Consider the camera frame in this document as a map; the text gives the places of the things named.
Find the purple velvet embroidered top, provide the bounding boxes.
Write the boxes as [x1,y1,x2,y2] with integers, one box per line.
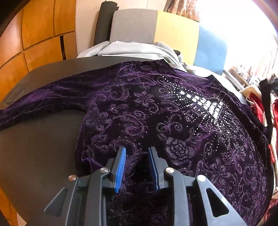
[1,60,273,225]

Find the cream fleece garment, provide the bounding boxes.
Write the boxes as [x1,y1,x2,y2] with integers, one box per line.
[239,86,262,106]

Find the light grey garment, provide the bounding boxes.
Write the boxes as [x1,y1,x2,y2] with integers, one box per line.
[77,41,187,72]

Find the red knit sweater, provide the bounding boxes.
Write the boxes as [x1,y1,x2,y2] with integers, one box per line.
[246,92,277,163]

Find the grey yellow blue headboard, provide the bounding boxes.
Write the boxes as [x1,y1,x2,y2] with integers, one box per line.
[110,9,227,75]

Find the black rolled mat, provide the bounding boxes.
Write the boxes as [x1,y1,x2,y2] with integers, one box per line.
[93,1,119,46]

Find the patterned brown curtain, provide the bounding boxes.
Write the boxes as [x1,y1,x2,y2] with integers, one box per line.
[163,0,200,22]

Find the black garment strap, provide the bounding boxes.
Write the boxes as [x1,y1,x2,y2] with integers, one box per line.
[258,78,278,144]

